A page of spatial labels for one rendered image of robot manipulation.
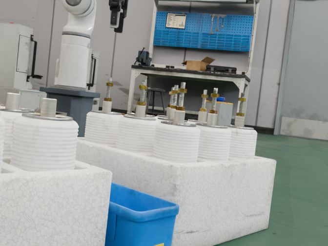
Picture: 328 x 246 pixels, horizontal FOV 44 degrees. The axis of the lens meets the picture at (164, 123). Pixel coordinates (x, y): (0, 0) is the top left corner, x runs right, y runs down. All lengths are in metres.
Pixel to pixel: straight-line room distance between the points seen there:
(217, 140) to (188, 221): 0.20
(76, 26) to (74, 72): 0.15
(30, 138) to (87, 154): 0.36
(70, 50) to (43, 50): 6.09
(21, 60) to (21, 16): 4.16
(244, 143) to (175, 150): 0.25
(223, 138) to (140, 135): 0.18
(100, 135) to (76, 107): 0.33
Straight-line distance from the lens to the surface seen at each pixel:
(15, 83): 3.62
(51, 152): 0.60
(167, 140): 0.81
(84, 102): 1.31
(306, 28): 6.22
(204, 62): 5.86
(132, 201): 0.80
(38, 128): 0.60
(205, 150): 0.90
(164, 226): 0.70
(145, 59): 5.66
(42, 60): 7.40
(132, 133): 0.89
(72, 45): 1.32
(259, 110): 6.11
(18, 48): 3.62
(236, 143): 1.00
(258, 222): 1.06
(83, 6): 1.33
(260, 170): 1.01
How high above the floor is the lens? 0.30
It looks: 3 degrees down
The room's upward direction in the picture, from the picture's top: 6 degrees clockwise
